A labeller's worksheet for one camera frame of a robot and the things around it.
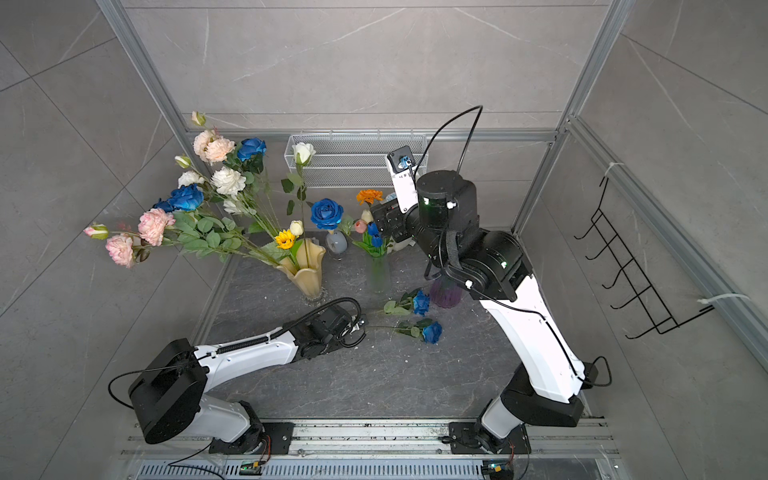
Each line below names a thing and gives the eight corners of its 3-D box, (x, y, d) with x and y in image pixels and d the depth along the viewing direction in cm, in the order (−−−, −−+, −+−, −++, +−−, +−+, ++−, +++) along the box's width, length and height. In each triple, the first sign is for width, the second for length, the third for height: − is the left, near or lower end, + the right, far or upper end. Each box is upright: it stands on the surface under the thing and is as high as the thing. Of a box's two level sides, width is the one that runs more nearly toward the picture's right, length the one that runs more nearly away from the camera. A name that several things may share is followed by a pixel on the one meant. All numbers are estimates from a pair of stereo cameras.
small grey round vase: (338, 261, 113) (334, 245, 105) (329, 251, 116) (325, 234, 109) (351, 254, 115) (348, 238, 108) (342, 244, 119) (339, 227, 111)
